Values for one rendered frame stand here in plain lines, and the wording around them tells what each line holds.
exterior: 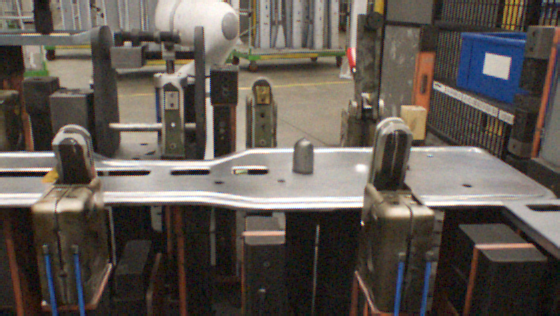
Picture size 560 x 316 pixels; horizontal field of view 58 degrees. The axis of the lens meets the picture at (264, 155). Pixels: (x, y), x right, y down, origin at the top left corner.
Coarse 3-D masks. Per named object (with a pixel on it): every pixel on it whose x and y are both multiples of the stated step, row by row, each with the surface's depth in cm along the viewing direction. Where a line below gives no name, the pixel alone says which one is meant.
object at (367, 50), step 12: (372, 12) 80; (360, 24) 82; (372, 24) 80; (360, 36) 82; (372, 36) 83; (360, 48) 83; (372, 48) 84; (360, 60) 83; (372, 60) 84; (360, 72) 83; (372, 72) 84; (360, 84) 84; (372, 84) 85; (360, 96) 84; (372, 96) 85; (360, 108) 84
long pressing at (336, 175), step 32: (0, 160) 75; (32, 160) 75; (96, 160) 76; (192, 160) 75; (224, 160) 77; (256, 160) 77; (288, 160) 77; (320, 160) 78; (352, 160) 78; (416, 160) 78; (448, 160) 79; (480, 160) 79; (0, 192) 63; (32, 192) 64; (128, 192) 64; (160, 192) 64; (192, 192) 65; (224, 192) 65; (256, 192) 65; (288, 192) 65; (320, 192) 65; (352, 192) 65; (416, 192) 66; (448, 192) 66; (480, 192) 66; (512, 192) 66; (544, 192) 66
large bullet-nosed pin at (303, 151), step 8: (296, 144) 71; (304, 144) 71; (312, 144) 72; (296, 152) 71; (304, 152) 71; (312, 152) 71; (296, 160) 72; (304, 160) 71; (312, 160) 72; (296, 168) 72; (304, 168) 71; (312, 168) 72
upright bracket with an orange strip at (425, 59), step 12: (420, 36) 84; (432, 36) 83; (420, 48) 84; (432, 48) 84; (420, 60) 85; (432, 60) 85; (420, 72) 85; (432, 72) 85; (420, 84) 86; (420, 96) 87; (420, 144) 89
